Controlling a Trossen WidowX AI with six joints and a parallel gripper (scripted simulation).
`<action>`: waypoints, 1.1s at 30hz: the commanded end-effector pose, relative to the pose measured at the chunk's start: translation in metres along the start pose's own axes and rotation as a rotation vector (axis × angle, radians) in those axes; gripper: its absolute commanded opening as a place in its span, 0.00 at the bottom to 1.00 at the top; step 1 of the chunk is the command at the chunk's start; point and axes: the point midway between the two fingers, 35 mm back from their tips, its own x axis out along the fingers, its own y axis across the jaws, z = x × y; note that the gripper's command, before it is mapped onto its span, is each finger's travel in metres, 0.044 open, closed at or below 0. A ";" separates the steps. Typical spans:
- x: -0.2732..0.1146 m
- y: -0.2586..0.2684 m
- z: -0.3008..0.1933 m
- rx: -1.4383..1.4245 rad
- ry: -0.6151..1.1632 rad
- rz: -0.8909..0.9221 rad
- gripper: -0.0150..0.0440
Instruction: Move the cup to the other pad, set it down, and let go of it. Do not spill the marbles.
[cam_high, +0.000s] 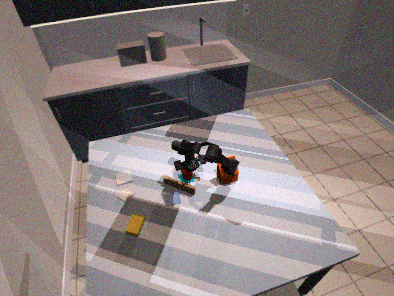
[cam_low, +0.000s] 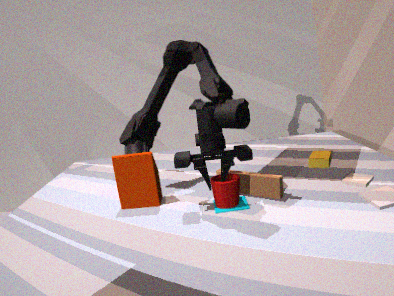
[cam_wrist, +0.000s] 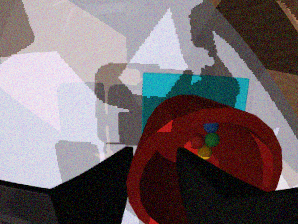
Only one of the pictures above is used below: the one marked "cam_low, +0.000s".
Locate dark red cup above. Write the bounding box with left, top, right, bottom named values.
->
left=210, top=174, right=239, bottom=209

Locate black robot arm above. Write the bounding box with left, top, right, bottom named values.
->
left=119, top=40, right=250, bottom=155

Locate yellow rectangular block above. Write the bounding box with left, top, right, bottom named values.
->
left=308, top=151, right=332, bottom=168

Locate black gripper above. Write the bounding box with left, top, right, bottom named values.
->
left=174, top=127, right=253, bottom=191

